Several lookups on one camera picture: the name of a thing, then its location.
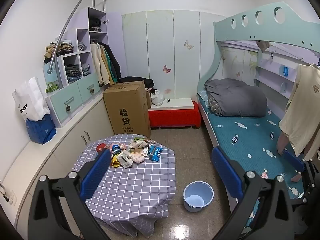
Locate light blue plastic bucket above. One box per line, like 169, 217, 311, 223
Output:
183, 181, 214, 212

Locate purple checkered tablecloth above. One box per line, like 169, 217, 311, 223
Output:
86, 142, 176, 237

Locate teal bunk bed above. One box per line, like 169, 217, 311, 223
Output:
196, 1, 320, 228

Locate grey folded duvet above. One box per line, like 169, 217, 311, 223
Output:
204, 79, 267, 118

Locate beige hanging shirt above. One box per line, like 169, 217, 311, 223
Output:
277, 64, 319, 161

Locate blue snack wrapper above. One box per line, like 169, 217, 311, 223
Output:
149, 145, 163, 162

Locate hanging jackets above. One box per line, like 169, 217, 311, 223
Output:
91, 42, 120, 86

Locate red low bench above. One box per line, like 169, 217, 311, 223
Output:
149, 101, 202, 128

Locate green leaf packaging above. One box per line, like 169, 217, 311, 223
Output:
133, 137, 150, 143

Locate yellow paper bag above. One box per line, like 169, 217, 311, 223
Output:
111, 153, 121, 168

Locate white orange plastic bag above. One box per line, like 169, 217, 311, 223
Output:
127, 152, 145, 164

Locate metal stair handrail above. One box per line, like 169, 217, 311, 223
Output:
47, 0, 109, 75

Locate red paper cup bag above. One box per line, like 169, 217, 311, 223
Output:
96, 143, 108, 154

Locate blue gift bag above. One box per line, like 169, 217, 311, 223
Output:
25, 114, 56, 145

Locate large cardboard box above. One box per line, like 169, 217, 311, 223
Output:
103, 81, 151, 137

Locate white paper shopping bag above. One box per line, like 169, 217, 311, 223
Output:
12, 76, 50, 121

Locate white low cabinet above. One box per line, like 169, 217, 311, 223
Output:
1, 94, 114, 239

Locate white plastic bag on bench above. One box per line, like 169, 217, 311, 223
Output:
151, 89, 165, 106

